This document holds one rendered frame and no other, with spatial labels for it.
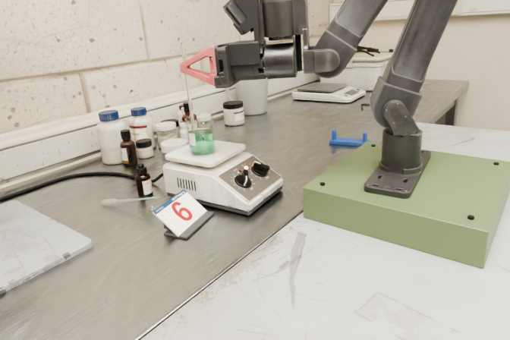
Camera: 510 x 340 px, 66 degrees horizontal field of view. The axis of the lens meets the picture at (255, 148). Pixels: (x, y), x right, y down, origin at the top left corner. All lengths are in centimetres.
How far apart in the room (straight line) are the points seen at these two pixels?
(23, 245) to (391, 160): 61
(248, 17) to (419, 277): 45
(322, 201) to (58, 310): 40
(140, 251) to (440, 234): 43
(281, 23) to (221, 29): 87
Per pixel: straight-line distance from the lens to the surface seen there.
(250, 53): 64
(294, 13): 64
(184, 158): 74
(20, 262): 69
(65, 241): 70
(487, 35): 201
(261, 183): 72
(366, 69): 174
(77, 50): 115
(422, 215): 59
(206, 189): 72
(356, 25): 63
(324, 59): 61
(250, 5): 65
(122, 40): 122
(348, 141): 104
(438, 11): 65
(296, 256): 58
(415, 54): 65
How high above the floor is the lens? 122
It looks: 18 degrees down
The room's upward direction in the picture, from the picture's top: 4 degrees counter-clockwise
